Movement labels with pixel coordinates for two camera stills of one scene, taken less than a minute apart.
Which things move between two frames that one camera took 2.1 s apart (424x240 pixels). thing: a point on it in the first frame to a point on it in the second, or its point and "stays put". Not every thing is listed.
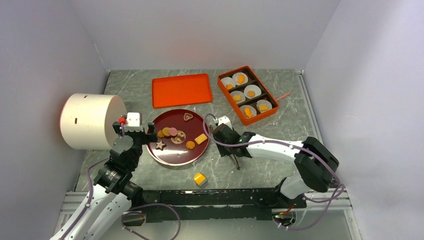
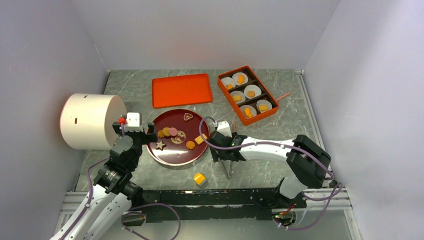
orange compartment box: x=247 y=94 stays put
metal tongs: x=234 y=159 to x=227 y=166
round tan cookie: x=251 y=93 stays put
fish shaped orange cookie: x=248 y=112 stays put
